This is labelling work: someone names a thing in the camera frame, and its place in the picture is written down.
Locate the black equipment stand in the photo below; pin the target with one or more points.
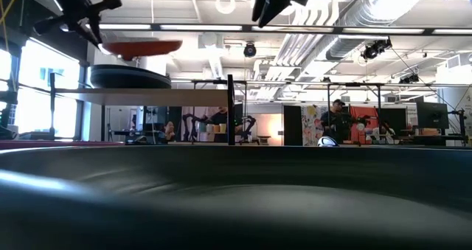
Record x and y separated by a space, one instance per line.
462 128

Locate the white and black ball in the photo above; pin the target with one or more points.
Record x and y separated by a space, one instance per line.
327 141

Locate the floral wall poster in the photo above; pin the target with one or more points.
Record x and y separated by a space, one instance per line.
311 124

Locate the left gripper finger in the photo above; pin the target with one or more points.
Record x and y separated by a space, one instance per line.
96 27
86 32

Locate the silver ventilation duct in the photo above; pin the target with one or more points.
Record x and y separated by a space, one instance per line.
368 21

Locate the bright window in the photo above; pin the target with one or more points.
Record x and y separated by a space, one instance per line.
44 110

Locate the black ceiling spotlight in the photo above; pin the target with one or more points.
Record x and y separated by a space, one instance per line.
249 51

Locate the red fabric panel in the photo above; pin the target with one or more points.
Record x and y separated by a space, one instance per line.
372 115

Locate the orange plate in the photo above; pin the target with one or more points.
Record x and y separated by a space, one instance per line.
144 48

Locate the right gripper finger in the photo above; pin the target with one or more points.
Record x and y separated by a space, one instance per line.
276 6
259 1

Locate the black cabinet panel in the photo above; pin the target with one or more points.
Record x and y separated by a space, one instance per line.
292 124

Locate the wooden shelf with black legs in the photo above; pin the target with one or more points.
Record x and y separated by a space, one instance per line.
147 97

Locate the black background robot arm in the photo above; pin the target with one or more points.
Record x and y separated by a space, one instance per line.
249 124
190 126

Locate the linear ceiling light strip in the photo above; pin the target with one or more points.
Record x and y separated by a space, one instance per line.
201 27

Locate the black spotlight cluster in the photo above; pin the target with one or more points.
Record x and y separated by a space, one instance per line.
409 79
372 51

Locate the black metal workstation frame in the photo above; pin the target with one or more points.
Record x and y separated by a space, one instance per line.
363 84
210 81

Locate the black computer monitor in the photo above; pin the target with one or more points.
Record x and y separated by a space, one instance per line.
392 118
432 115

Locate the person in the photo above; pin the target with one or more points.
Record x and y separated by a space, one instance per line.
169 130
221 118
333 121

